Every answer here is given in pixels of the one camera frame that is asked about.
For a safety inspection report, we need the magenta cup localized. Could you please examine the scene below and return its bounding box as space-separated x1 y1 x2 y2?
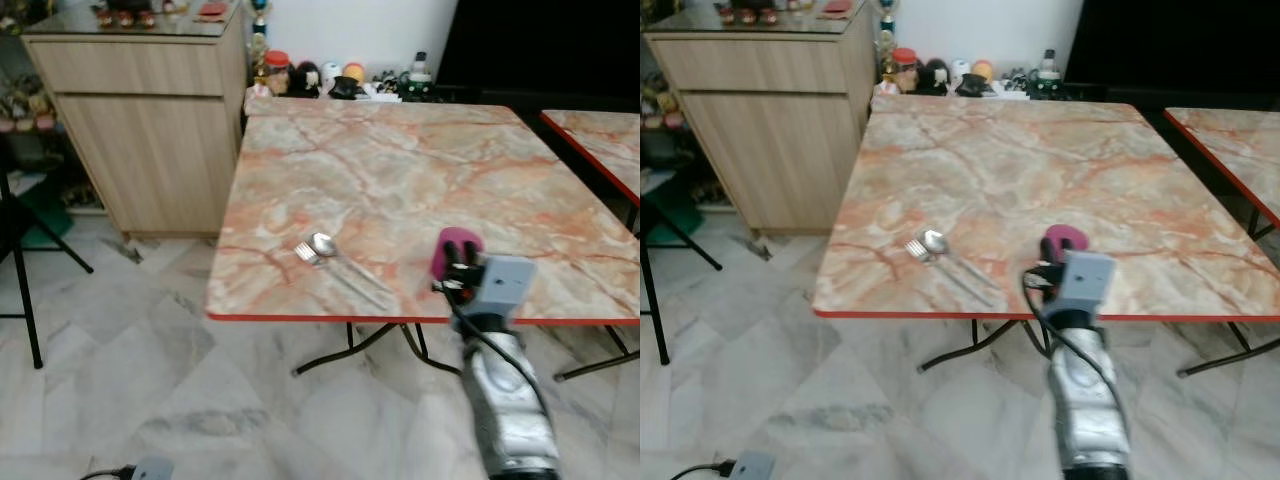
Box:
430 227 484 283
1042 224 1090 273

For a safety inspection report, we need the marble-pattern folding table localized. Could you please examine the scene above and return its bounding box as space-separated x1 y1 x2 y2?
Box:
205 97 641 381
540 108 641 236
812 95 1280 379
1163 106 1280 241

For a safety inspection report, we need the silver metal spoon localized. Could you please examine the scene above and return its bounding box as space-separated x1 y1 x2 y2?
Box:
310 232 396 301
922 230 1003 293

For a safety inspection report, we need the silver metal fork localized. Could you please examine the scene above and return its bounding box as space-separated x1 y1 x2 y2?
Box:
905 238 993 307
294 243 389 311

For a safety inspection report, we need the green bottle with black cap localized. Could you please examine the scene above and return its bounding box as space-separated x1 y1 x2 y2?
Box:
1035 48 1063 99
405 50 433 101

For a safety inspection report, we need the green plastic container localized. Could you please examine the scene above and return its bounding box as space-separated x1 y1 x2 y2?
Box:
18 195 73 249
645 190 701 246

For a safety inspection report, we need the black television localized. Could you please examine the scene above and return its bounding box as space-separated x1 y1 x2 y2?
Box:
435 0 641 89
1063 0 1280 83

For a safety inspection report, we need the shelf with small figurines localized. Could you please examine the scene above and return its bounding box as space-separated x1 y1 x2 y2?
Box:
0 60 56 136
640 70 686 131

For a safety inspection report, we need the blue and gold trophy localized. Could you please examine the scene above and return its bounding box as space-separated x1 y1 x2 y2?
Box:
877 0 898 61
250 0 273 61

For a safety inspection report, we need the light wooden cabinet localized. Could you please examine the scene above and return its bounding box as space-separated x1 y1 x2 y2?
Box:
643 5 879 236
20 5 251 241

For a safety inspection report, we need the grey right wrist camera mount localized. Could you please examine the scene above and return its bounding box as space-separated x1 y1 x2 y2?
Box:
1060 250 1117 314
478 256 538 319

